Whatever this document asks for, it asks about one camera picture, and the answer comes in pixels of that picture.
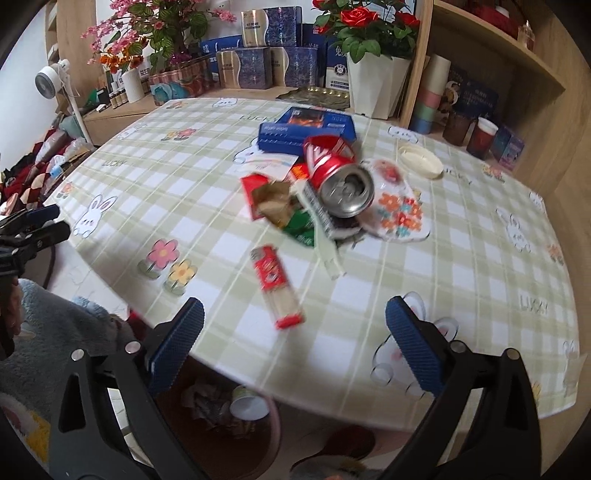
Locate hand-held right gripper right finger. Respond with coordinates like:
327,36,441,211
379,295,541,480

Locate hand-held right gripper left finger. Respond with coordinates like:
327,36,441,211
48,298,208,480

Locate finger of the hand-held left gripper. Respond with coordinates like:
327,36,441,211
0,222,71,260
0,204,61,236

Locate green white paper cup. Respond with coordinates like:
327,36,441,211
229,385,271,422

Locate brown round waste bin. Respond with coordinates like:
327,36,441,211
157,355,281,480

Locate red clear stick packet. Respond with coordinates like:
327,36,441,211
250,246,306,330

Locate green foil wrapper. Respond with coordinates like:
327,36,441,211
281,210,319,247

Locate white black small carton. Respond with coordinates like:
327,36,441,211
295,182,365,241

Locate brown red wrapper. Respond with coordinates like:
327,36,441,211
252,180,305,229

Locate red drink can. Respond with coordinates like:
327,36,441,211
303,135,376,219

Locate white printed card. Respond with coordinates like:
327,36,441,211
240,152,301,181

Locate blue cardboard box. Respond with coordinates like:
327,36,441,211
257,106,356,155

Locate person's left hand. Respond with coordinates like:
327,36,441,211
6,277,25,344

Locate red argyle blanket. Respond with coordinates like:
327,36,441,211
0,129,79,213

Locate cream plastic fork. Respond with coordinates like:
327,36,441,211
314,222,347,278

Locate flower-print foil lid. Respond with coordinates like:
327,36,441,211
360,159,432,241

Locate white standing fan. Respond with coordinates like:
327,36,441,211
34,59,93,144

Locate row of small brown bottles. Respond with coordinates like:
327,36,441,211
104,83,130,109

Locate white vase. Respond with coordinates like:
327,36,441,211
121,69,146,103

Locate orange artificial flowers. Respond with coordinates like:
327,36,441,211
99,51,144,75

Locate cream round plastic lid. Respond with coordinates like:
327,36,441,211
398,144,444,180

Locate wooden bookshelf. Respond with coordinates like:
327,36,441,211
44,0,98,97

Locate corrugated planter with teal print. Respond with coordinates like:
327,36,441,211
148,60,218,107

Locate pink blossom artificial plant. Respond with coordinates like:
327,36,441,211
81,0,236,70

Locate red cup with white rim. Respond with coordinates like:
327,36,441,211
466,117,499,160

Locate brown translucent cup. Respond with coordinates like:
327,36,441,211
442,112,472,147

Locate small purple blue box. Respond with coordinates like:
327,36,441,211
490,126,526,169

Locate blue white flat box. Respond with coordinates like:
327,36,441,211
199,36,243,70

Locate stack of pastel cups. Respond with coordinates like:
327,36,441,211
409,53,451,134

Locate dark blue cartoon gift box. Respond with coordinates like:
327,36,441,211
443,65,500,125

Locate gold green leaf tray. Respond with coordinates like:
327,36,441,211
276,85,352,112

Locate wooden shelf unit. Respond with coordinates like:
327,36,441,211
399,0,573,199

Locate white blue carton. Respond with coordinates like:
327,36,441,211
325,39,352,90

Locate red rose plant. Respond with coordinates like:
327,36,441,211
311,0,421,63

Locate plain blue box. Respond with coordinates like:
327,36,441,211
302,23,328,49

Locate clear perfume bottle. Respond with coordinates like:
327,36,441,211
517,21,536,51

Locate red gift basket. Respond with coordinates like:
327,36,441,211
462,0,520,40

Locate black cable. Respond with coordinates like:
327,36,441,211
44,242,58,289

